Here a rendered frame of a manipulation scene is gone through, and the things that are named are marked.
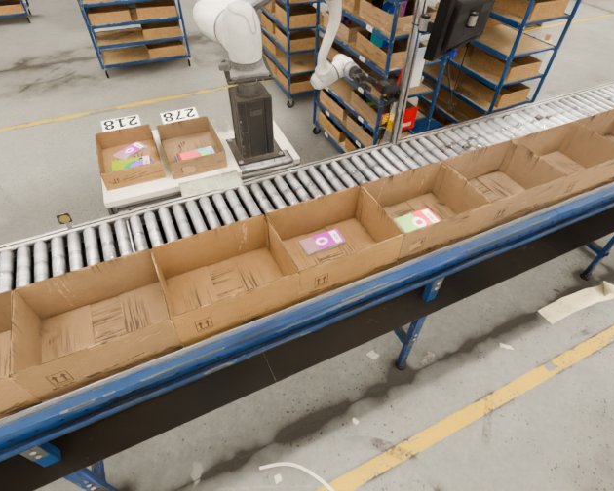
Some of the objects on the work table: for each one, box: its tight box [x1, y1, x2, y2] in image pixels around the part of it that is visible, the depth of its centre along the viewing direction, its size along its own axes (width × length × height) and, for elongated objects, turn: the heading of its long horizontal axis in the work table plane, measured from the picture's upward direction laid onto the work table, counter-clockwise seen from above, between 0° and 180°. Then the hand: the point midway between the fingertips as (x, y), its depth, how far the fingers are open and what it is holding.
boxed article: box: [113, 141, 147, 160], centre depth 211 cm, size 8×16×2 cm, turn 145°
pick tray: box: [156, 116, 228, 180], centre depth 209 cm, size 28×38×10 cm
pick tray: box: [95, 124, 166, 191], centre depth 202 cm, size 28×38×10 cm
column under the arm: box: [226, 82, 285, 167], centre depth 205 cm, size 26×26×33 cm
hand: (371, 86), depth 227 cm, fingers open, 5 cm apart
